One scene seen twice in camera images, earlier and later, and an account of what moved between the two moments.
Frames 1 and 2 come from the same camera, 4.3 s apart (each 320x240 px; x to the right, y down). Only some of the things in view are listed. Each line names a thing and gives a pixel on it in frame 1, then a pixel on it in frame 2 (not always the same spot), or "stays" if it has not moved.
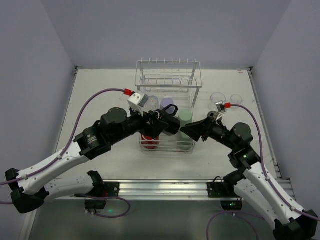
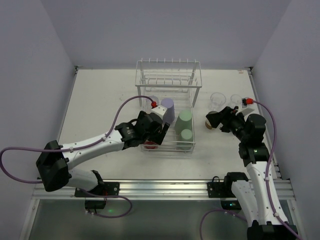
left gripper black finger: (154, 130) -> (165, 128)
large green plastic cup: (185, 117) stays
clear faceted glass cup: (153, 103) stays
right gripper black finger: (196, 131) -> (215, 119)
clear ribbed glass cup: (215, 98) stays
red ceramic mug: (149, 142) stays
